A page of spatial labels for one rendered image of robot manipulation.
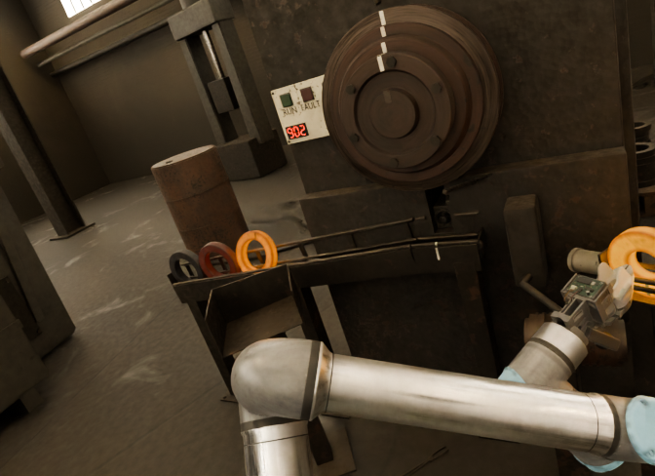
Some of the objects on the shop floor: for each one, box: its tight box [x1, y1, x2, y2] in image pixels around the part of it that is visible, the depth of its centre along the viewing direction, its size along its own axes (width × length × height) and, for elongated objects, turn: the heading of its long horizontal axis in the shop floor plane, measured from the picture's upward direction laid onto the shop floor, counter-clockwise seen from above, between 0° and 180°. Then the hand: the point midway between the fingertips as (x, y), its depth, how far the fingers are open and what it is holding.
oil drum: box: [151, 145, 249, 258], centre depth 407 cm, size 59×59×89 cm
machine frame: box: [237, 0, 642, 398], centre depth 163 cm, size 73×108×176 cm
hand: (626, 272), depth 93 cm, fingers closed
